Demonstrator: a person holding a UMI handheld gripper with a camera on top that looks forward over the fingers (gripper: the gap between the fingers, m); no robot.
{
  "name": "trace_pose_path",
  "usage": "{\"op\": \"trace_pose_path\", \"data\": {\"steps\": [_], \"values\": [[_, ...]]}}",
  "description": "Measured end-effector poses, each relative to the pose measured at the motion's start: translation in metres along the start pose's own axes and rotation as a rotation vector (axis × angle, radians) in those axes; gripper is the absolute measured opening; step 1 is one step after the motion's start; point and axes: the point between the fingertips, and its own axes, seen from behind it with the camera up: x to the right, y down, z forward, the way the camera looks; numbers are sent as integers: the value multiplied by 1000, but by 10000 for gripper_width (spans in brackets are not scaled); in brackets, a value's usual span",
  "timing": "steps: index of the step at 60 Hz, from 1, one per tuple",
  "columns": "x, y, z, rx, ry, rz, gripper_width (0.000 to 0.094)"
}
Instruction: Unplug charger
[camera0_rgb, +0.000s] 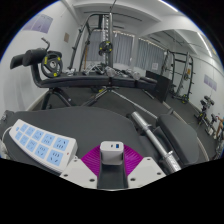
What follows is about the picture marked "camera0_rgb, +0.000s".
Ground black power rack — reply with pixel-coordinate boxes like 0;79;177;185
161;49;196;105

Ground grey cable machine frame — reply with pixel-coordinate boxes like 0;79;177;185
68;12;116;76

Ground small purple wall poster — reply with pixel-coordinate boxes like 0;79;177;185
203;73;218;92

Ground black weight bench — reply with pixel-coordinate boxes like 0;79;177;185
9;47;158;111

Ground black padded seat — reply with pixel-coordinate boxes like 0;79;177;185
156;114;201;168

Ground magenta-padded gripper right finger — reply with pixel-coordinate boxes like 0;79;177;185
112;147;167;190

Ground white power strip cable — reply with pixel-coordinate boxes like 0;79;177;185
0;125;14;158

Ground black box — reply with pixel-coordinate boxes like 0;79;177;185
145;70;174;104

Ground white charger block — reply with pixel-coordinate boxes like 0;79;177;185
99;140;125;167

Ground black yellow weight plate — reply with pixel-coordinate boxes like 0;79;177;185
98;40;114;57
40;50;64;79

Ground white power strip blue sockets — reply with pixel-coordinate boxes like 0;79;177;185
8;118;79;174

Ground large purple wall poster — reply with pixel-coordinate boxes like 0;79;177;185
21;13;54;34

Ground dumbbell rack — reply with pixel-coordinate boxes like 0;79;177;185
194;95;218;136

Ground silver barbell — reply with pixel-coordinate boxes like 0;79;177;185
111;89;183;174

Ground group of silver dumbbells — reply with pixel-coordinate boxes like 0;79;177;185
104;66;143;81

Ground short ceiling light strip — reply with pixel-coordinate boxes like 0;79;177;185
196;31;213;58

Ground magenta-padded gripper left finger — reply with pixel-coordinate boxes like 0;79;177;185
59;146;113;190

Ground black hanging cable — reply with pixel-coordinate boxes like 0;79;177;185
109;0;118;14

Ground grey window curtain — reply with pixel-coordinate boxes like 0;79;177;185
84;29;134;66

